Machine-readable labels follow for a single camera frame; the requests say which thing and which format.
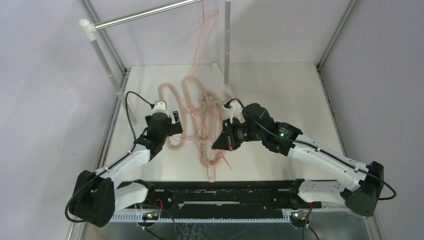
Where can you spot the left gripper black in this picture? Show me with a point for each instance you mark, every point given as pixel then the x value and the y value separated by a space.
pixel 174 129

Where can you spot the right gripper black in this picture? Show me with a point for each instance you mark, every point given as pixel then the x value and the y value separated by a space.
pixel 227 135

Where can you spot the pink wire hanger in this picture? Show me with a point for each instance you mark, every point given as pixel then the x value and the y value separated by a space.
pixel 211 173
pixel 192 124
pixel 225 160
pixel 207 27

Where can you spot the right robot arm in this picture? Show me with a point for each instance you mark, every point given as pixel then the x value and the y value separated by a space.
pixel 356 185

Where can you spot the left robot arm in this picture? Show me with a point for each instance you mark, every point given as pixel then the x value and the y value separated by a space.
pixel 98 194

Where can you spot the beige hanger right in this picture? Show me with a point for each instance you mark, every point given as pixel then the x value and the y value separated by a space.
pixel 206 98

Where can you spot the beige hanger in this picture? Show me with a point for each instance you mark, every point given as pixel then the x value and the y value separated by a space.
pixel 168 93
pixel 192 92
pixel 206 98

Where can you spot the beige hanger middle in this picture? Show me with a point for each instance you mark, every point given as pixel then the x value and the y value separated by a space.
pixel 192 92

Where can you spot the beige hanger left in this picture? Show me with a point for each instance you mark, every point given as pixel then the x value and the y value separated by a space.
pixel 168 93

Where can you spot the left circuit board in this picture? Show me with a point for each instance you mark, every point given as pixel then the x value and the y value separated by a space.
pixel 150 216

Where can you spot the circuit board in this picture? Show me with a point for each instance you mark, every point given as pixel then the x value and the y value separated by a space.
pixel 150 216
pixel 298 220

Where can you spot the right circuit board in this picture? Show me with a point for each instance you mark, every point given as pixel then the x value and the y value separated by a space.
pixel 298 220

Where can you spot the metal clothes rack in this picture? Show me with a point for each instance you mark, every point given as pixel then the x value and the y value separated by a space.
pixel 94 30

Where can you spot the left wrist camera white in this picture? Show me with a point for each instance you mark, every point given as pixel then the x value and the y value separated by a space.
pixel 160 106

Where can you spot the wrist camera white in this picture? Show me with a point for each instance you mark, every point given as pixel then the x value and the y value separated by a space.
pixel 160 106
pixel 235 110

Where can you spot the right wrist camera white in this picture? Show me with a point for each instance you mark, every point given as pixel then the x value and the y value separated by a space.
pixel 235 110

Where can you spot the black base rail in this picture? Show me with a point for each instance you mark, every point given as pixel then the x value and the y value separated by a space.
pixel 226 201

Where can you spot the aluminium frame structure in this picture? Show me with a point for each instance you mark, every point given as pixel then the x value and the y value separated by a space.
pixel 100 195

